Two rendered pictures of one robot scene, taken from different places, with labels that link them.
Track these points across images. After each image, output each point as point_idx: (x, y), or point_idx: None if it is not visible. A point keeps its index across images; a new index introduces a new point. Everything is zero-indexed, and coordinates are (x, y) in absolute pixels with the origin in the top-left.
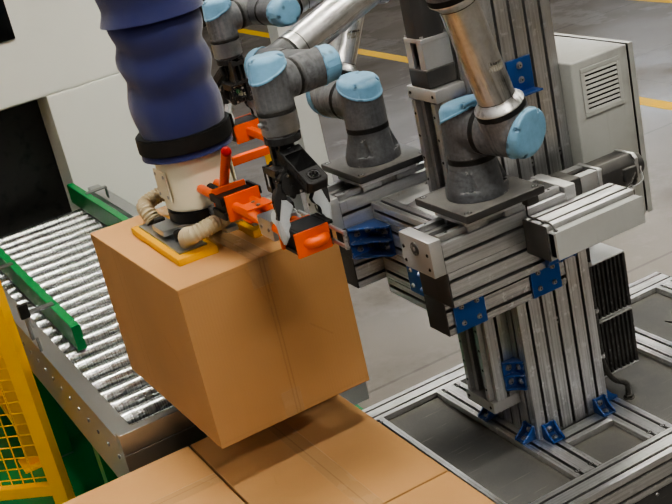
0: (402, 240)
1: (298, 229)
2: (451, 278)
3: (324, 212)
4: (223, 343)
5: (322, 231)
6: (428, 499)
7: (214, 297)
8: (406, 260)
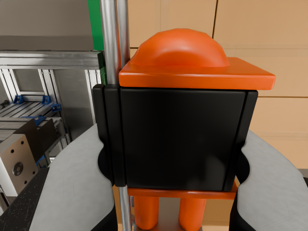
0: (22, 186)
1: (225, 116)
2: (13, 130)
3: (94, 145)
4: None
5: (151, 66)
6: (133, 30)
7: (215, 205)
8: (34, 172)
